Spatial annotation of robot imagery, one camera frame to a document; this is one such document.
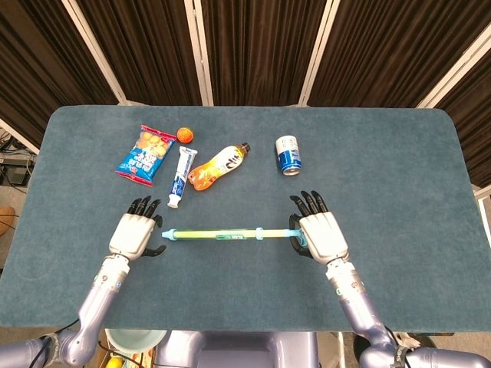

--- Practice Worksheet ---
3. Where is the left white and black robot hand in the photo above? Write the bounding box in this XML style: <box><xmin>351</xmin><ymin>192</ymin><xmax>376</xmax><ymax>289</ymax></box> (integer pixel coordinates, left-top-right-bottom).
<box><xmin>108</xmin><ymin>195</ymin><xmax>167</xmax><ymax>262</ymax></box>

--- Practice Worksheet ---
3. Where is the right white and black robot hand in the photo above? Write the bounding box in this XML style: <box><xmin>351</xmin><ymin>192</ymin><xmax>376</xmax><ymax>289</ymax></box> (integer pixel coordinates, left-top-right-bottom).
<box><xmin>288</xmin><ymin>190</ymin><xmax>350</xmax><ymax>265</ymax></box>

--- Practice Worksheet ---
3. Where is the yellow and blue water pump toy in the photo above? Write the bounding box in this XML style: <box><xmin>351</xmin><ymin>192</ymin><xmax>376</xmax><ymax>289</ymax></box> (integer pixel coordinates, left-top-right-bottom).
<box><xmin>174</xmin><ymin>228</ymin><xmax>308</xmax><ymax>247</ymax></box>

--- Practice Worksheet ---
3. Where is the syringe with yellow liquid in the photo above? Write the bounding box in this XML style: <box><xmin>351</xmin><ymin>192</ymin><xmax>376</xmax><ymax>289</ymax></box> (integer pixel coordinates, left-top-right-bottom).
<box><xmin>160</xmin><ymin>227</ymin><xmax>264</xmax><ymax>242</ymax></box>

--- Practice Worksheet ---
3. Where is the white and blue toothpaste tube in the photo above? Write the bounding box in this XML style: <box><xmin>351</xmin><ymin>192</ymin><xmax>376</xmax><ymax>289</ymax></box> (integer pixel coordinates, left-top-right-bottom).
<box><xmin>166</xmin><ymin>146</ymin><xmax>199</xmax><ymax>209</ymax></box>

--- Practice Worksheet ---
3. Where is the blue and red snack bag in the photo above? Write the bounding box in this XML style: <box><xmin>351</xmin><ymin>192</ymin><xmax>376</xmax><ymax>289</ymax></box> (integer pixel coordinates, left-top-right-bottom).
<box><xmin>114</xmin><ymin>124</ymin><xmax>177</xmax><ymax>188</ymax></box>

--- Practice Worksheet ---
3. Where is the blue and white drink can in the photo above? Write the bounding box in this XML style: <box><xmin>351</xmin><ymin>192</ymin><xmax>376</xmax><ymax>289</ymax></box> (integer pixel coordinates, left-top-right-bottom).
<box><xmin>275</xmin><ymin>135</ymin><xmax>303</xmax><ymax>176</ymax></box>

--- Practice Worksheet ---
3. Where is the blue-grey felt table cover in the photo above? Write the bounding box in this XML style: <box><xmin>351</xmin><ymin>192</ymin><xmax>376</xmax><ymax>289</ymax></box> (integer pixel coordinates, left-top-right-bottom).
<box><xmin>0</xmin><ymin>106</ymin><xmax>491</xmax><ymax>333</ymax></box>

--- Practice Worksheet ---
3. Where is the pale green bowl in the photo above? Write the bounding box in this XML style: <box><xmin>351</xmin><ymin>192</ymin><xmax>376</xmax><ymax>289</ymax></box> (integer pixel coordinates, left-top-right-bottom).
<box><xmin>105</xmin><ymin>328</ymin><xmax>169</xmax><ymax>352</ymax></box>

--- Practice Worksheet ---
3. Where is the orange drink bottle black cap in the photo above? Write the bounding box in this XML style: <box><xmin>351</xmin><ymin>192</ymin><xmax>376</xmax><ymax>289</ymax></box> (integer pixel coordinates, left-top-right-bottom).
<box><xmin>187</xmin><ymin>142</ymin><xmax>252</xmax><ymax>192</ymax></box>

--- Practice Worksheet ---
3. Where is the brown wooden stool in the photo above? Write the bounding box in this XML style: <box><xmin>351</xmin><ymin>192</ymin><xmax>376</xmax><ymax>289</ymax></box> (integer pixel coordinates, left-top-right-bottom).
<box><xmin>0</xmin><ymin>205</ymin><xmax>16</xmax><ymax>237</ymax></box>

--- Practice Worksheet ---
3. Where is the silver robot torso base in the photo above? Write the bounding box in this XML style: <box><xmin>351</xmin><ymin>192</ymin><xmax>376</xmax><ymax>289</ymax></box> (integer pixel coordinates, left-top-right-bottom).
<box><xmin>155</xmin><ymin>330</ymin><xmax>319</xmax><ymax>368</ymax></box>

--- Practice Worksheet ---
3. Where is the brown pleated curtain panel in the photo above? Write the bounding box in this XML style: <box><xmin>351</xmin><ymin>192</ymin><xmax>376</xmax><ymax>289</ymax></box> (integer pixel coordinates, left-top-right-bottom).
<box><xmin>201</xmin><ymin>0</ymin><xmax>327</xmax><ymax>107</ymax></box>
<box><xmin>76</xmin><ymin>0</ymin><xmax>203</xmax><ymax>107</ymax></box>
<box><xmin>435</xmin><ymin>49</ymin><xmax>491</xmax><ymax>189</ymax></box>
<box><xmin>306</xmin><ymin>0</ymin><xmax>491</xmax><ymax>108</ymax></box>
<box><xmin>0</xmin><ymin>0</ymin><xmax>119</xmax><ymax>149</ymax></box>

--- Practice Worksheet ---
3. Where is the white screen frame post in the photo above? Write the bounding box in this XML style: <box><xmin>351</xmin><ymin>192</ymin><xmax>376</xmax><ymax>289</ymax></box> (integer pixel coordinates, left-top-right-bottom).
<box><xmin>183</xmin><ymin>0</ymin><xmax>215</xmax><ymax>107</ymax></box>
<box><xmin>0</xmin><ymin>117</ymin><xmax>40</xmax><ymax>155</ymax></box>
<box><xmin>298</xmin><ymin>0</ymin><xmax>341</xmax><ymax>107</ymax></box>
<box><xmin>61</xmin><ymin>0</ymin><xmax>128</xmax><ymax>105</ymax></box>
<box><xmin>416</xmin><ymin>25</ymin><xmax>491</xmax><ymax>110</ymax></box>

